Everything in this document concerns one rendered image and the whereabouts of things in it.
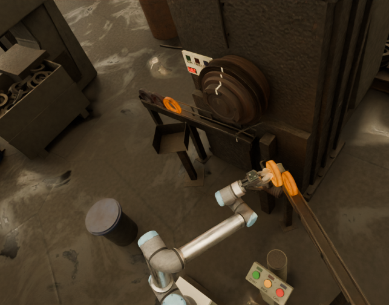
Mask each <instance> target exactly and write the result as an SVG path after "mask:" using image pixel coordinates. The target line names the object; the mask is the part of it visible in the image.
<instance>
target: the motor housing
mask: <svg viewBox="0 0 389 305"><path fill-rule="evenodd" d="M270 185H273V186H272V187H271V188H270V189H269V190H268V189H267V186H266V185H264V186H263V188H262V190H258V192H259V197H260V204H261V210H262V211H264V212H265V213H267V214H269V215H270V213H271V212H272V210H273V209H274V207H275V197H276V198H282V197H283V196H284V191H283V189H282V188H281V187H280V186H279V187H276V186H275V185H274V184H273V182H272V181H271V180H270V181H269V186H270Z"/></svg>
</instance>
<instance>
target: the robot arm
mask: <svg viewBox="0 0 389 305"><path fill-rule="evenodd" d="M246 175H247V176H246V177H247V178H246V177H245V179H243V180H239V181H236V182H234V183H232V184H230V185H229V186H227V187H225V188H223V189H221V190H219V191H217V192H216V193H215V198H216V199H217V202H218V204H219V205H220V206H224V205H228V207H230V208H231V210H233V211H234V213H235V214H234V215H233V216H231V217H229V218H228V219H226V220H225V221H223V222H221V223H219V224H218V225H216V226H214V227H213V228H211V229H210V230H208V231H206V232H205V233H203V234H201V235H200V236H198V237H197V238H195V239H193V240H191V241H190V242H188V243H186V244H185V245H183V246H182V247H180V248H178V249H176V248H172V249H171V250H168V248H167V247H166V245H165V244H164V242H163V241H162V239H161V238H160V236H159V234H158V233H157V232H156V231H149V232H147V233H146V234H144V235H143V236H142V237H141V238H140V239H139V240H138V245H139V247H140V248H141V250H142V252H143V255H144V257H145V259H146V262H147V264H148V267H149V271H150V273H151V275H150V277H149V280H148V281H149V285H150V286H151V288H152V289H153V291H154V293H155V295H156V296H157V298H158V300H159V302H160V304H161V305H197V303H196V302H195V300H194V299H193V298H192V297H190V296H187V295H183V294H182V293H181V291H180V289H179V288H178V286H177V285H176V283H175V281H174V279H173V276H172V274H171V273H176V272H180V271H181V270H183V269H184V268H185V264H186V263H188V262H189V261H191V260H193V259H194V258H195V257H197V256H199V255H200V254H202V253H203V252H205V251H206V250H208V249H209V248H211V247H213V246H214V245H216V244H217V243H219V242H220V241H222V240H224V239H225V238H226V237H228V236H230V235H231V234H233V233H234V232H236V231H237V230H239V229H240V228H242V227H244V226H245V225H246V226H247V227H250V226H252V225H253V224H254V223H255V221H256V220H257V217H258V216H257V215H256V213H255V212H254V211H253V210H252V209H251V208H250V207H249V206H248V205H247V204H246V203H245V202H244V201H243V200H242V199H241V196H242V195H245V192H247V189H253V190H262V188H263V186H264V185H266V184H267V183H268V182H269V181H270V180H271V178H272V177H273V174H272V171H271V170H270V169H267V168H264V169H263V170H262V171H258V172H256V171H255V170H254V169H253V170H251V171H250V172H248V173H246ZM261 176H262V177H263V178H262V179H260V178H261Z"/></svg>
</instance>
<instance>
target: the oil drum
mask: <svg viewBox="0 0 389 305"><path fill-rule="evenodd" d="M138 1H139V3H140V5H141V7H142V10H143V12H144V15H145V18H146V20H147V22H148V25H149V27H150V29H151V32H152V35H153V36H154V37H155V38H156V39H159V40H167V39H172V38H174V37H176V36H178V33H177V30H176V27H175V24H174V21H173V18H172V15H171V12H170V9H169V6H168V3H167V0H138Z"/></svg>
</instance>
